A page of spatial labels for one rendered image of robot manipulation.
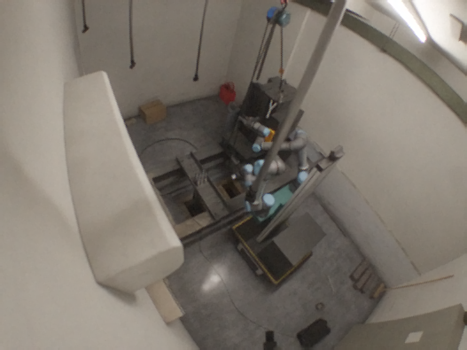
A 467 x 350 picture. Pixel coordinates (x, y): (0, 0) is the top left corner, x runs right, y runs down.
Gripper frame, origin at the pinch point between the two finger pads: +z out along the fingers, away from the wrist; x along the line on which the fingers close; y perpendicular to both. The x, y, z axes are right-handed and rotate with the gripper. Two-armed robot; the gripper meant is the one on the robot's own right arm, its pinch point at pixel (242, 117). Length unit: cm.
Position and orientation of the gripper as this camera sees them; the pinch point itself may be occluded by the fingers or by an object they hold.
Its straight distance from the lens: 216.0
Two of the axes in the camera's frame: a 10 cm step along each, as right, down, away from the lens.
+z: -7.8, -5.7, 2.7
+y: -1.9, 6.2, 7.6
